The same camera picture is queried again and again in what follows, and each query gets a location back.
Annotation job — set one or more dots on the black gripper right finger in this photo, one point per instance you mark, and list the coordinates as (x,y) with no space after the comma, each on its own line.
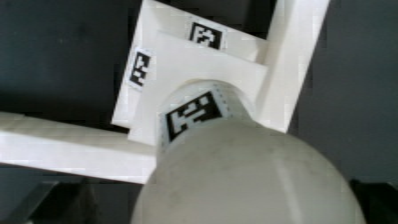
(378,196)

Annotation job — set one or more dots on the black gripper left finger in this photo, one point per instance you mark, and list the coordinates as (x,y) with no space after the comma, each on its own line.
(60,204)

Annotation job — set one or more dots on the white lamp bulb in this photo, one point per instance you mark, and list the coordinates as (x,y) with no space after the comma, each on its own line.
(241,175)

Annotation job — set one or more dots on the white U-shaped frame fence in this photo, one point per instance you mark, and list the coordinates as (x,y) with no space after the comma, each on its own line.
(92,152)

